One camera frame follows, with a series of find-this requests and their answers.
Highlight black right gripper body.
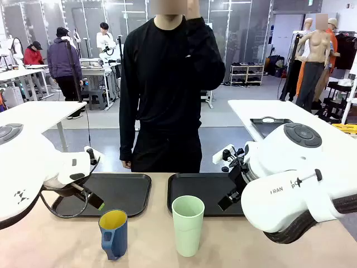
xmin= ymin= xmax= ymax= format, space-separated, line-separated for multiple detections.
xmin=228 ymin=163 xmax=250 ymax=194

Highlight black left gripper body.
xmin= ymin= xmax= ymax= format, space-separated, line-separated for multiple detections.
xmin=41 ymin=175 xmax=93 ymax=198

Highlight blue mug yellow inside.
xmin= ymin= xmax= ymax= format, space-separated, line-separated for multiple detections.
xmin=98 ymin=209 xmax=128 ymax=261

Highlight tall light green cup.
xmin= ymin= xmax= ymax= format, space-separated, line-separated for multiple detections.
xmin=171 ymin=195 xmax=205 ymax=257

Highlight person's left forearm black sleeve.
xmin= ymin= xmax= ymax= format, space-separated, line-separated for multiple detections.
xmin=186 ymin=16 xmax=226 ymax=90

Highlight person's right forearm black sleeve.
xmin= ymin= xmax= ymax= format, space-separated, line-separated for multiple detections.
xmin=119 ymin=122 xmax=138 ymax=162

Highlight person's left hand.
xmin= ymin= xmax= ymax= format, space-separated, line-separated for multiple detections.
xmin=187 ymin=0 xmax=206 ymax=20

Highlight black plastic serving tray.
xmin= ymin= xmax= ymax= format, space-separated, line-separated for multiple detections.
xmin=51 ymin=173 xmax=152 ymax=218
xmin=167 ymin=172 xmax=248 ymax=216

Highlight white side table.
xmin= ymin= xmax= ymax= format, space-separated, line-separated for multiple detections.
xmin=0 ymin=100 xmax=88 ymax=153
xmin=228 ymin=99 xmax=357 ymax=146

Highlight grey step stool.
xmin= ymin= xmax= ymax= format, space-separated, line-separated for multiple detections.
xmin=88 ymin=89 xmax=108 ymax=111

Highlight white shoe rack with shoes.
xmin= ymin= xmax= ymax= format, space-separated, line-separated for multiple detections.
xmin=230 ymin=62 xmax=264 ymax=87

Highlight black garment on stand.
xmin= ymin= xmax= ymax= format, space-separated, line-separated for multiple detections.
xmin=279 ymin=32 xmax=304 ymax=102

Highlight dark bags pile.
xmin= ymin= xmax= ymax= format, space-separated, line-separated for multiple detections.
xmin=264 ymin=55 xmax=288 ymax=78

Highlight yellow flat object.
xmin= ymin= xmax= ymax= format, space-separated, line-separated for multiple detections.
xmin=331 ymin=122 xmax=357 ymax=138

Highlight person in black clothes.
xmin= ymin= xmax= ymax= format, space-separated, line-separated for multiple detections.
xmin=119 ymin=15 xmax=226 ymax=173

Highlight black tripod pole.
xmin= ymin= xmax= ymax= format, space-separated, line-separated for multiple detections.
xmin=64 ymin=40 xmax=85 ymax=103

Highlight white workbench with equipment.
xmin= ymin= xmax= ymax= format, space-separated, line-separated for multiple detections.
xmin=79 ymin=58 xmax=121 ymax=110

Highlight long white desk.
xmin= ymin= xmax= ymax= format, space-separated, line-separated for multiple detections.
xmin=0 ymin=64 xmax=54 ymax=102

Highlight person in purple jacket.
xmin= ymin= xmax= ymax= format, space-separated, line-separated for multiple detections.
xmin=46 ymin=27 xmax=85 ymax=119

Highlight person in red jacket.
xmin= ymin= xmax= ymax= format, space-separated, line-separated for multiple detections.
xmin=23 ymin=41 xmax=45 ymax=66

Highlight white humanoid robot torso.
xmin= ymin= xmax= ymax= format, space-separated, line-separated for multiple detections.
xmin=6 ymin=35 xmax=26 ymax=68

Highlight beige mannequin dark trousers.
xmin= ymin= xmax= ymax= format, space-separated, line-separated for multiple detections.
xmin=295 ymin=13 xmax=333 ymax=112

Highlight mannequin in orange clothes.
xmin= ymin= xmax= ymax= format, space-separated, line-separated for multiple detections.
xmin=296 ymin=17 xmax=341 ymax=97

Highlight rack of dark clothes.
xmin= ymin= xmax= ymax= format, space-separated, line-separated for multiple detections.
xmin=334 ymin=31 xmax=357 ymax=70

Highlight pale bald mannequin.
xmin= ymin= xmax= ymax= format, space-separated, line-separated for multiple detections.
xmin=302 ymin=17 xmax=315 ymax=56

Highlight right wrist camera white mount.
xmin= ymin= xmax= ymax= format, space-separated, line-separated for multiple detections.
xmin=212 ymin=144 xmax=247 ymax=173

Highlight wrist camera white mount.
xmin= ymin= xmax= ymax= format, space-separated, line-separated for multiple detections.
xmin=212 ymin=144 xmax=247 ymax=173
xmin=83 ymin=145 xmax=105 ymax=167

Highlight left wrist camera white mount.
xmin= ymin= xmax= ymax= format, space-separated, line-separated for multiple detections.
xmin=83 ymin=145 xmax=105 ymax=167

